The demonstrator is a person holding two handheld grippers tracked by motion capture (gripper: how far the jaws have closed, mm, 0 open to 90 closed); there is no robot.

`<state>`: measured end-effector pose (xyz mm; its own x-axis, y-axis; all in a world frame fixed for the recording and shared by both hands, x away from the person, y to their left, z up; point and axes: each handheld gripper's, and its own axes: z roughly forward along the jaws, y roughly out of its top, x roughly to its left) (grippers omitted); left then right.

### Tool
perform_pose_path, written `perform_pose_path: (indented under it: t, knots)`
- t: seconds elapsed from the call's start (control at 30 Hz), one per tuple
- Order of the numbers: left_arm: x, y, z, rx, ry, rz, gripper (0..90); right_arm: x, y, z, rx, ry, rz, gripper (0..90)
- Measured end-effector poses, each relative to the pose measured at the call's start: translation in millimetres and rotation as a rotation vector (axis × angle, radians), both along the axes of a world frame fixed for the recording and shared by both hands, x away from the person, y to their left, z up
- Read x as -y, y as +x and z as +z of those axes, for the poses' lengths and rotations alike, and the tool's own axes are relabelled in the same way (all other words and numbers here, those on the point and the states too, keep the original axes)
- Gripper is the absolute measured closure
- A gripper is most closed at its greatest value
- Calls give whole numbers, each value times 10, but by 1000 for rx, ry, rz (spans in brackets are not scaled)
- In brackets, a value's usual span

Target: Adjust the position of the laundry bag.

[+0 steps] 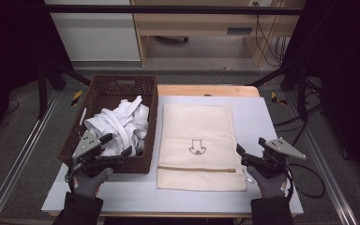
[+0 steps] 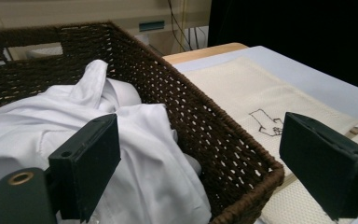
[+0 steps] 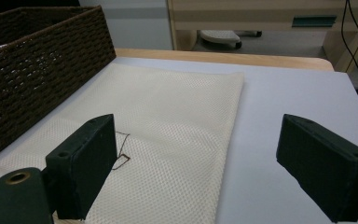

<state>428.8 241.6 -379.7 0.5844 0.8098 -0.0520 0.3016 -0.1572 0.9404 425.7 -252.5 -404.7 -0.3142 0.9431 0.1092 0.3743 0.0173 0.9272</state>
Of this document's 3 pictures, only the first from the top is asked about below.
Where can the brown woven basket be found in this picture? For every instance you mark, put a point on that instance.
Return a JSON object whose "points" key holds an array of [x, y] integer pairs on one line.
{"points": [[112, 87]]}

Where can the black chair base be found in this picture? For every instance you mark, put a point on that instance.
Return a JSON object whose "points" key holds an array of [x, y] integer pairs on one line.
{"points": [[172, 39]]}

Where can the white cabinet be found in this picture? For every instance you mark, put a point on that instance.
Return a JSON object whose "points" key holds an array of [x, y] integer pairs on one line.
{"points": [[97, 37]]}

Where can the cream mesh laundry bag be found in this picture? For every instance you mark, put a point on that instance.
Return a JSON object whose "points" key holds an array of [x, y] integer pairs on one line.
{"points": [[197, 125]]}

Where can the person's right hand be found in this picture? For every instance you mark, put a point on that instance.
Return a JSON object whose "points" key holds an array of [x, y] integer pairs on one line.
{"points": [[272, 187]]}

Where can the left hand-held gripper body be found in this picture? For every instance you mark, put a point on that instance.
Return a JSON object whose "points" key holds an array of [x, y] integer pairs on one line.
{"points": [[87, 146]]}

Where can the aluminium floor rail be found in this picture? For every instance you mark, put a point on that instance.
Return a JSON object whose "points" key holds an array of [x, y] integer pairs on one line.
{"points": [[22, 156], [325, 165]]}

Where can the black horizontal bar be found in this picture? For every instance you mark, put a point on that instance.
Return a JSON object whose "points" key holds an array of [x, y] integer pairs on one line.
{"points": [[168, 9]]}

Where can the white clothing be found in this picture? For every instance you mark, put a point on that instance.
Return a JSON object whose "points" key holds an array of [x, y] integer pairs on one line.
{"points": [[122, 125]]}

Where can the person's left hand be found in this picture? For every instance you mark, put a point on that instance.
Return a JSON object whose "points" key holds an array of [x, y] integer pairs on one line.
{"points": [[89, 186]]}

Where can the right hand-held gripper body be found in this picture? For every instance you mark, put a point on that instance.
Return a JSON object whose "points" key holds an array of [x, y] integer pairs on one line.
{"points": [[278, 150]]}

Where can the black curtain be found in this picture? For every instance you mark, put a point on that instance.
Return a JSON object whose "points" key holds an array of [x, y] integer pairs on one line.
{"points": [[347, 62], [9, 47]]}

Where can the wooden desk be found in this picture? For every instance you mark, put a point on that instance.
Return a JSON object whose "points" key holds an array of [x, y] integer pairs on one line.
{"points": [[193, 25]]}

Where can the black metal stand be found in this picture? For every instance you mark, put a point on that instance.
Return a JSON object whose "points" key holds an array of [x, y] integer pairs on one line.
{"points": [[42, 93], [302, 93]]}

